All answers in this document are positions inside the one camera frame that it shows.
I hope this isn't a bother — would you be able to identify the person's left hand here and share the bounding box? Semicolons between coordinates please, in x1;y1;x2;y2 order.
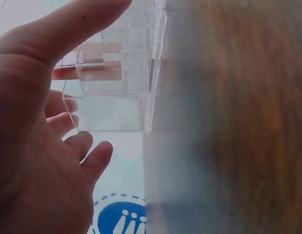
0;0;133;234

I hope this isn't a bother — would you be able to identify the clear acrylic organizer box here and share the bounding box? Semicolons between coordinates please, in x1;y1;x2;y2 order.
52;0;169;134

